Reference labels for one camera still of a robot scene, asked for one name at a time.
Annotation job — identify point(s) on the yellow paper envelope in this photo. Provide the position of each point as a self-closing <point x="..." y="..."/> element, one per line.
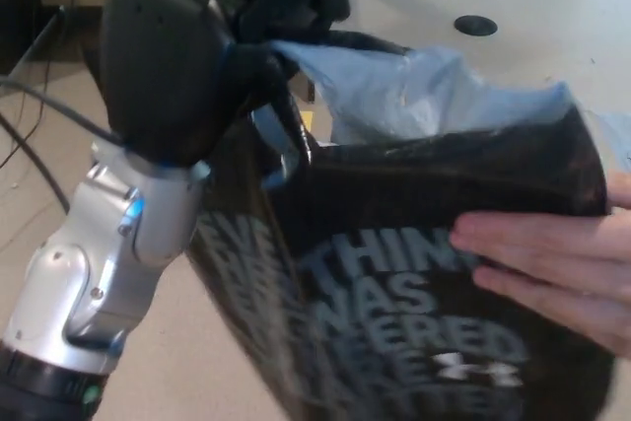
<point x="307" y="121"/>

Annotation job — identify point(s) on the black round floor cover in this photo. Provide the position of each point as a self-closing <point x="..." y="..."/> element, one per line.
<point x="475" y="25"/>

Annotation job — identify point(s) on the bare person hand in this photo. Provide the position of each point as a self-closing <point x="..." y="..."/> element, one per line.
<point x="567" y="263"/>

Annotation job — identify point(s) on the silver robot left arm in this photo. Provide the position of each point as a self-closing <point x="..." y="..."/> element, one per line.
<point x="59" y="268"/>

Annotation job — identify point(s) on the black printed plastic bag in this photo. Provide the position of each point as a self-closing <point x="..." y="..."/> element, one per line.
<point x="394" y="184"/>

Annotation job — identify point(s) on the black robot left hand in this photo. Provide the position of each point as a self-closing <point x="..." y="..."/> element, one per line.
<point x="158" y="56"/>

